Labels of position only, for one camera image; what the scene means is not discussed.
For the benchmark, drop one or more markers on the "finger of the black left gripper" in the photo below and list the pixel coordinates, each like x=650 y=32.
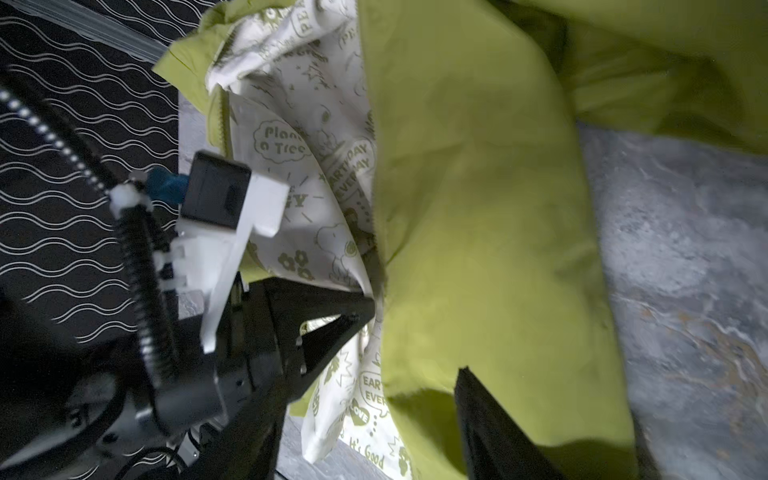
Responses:
x=292 y=304
x=309 y=354

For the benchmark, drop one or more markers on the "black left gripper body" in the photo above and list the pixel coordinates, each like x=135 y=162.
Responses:
x=257 y=347

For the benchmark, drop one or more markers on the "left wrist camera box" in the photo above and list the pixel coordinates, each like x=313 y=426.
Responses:
x=222 y=206

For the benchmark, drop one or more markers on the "lime green printed jacket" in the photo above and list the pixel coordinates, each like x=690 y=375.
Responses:
x=568 y=198

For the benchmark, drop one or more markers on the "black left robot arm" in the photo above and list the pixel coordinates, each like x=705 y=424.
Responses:
x=62 y=407

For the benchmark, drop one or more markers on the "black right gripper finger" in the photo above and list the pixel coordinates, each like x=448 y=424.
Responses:
x=493 y=445

